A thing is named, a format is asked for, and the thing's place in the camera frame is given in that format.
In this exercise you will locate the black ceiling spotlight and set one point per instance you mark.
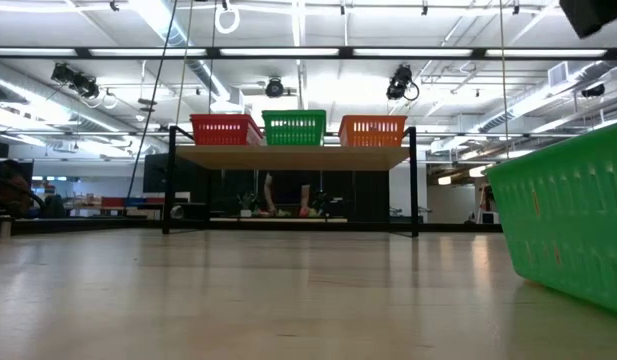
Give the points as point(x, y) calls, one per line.
point(86, 87)
point(63, 73)
point(399, 82)
point(274, 88)

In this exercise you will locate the person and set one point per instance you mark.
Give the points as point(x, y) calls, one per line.
point(288, 187)

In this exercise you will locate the black ceiling fixture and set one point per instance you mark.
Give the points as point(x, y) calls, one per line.
point(593, 90)

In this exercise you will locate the black screen panel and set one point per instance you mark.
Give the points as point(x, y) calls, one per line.
point(153, 172)

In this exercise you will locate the small grey cylinder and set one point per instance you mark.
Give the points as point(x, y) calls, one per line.
point(5, 227)

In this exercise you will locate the wooden shelf with black legs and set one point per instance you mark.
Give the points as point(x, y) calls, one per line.
point(288, 157)

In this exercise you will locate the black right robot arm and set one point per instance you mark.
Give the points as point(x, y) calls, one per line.
point(593, 15)

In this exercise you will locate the white ceiling air vent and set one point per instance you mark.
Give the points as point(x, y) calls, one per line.
point(558, 75)

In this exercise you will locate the silver ventilation duct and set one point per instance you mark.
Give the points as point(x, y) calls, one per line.
point(168, 25)

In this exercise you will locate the red plastic slotted basket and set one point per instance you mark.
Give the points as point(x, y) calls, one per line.
point(223, 134)
point(223, 117)

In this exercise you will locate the small potted plant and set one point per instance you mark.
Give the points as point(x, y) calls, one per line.
point(246, 202)

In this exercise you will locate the orange plastic slotted basket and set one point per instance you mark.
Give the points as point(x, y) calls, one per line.
point(372, 132)

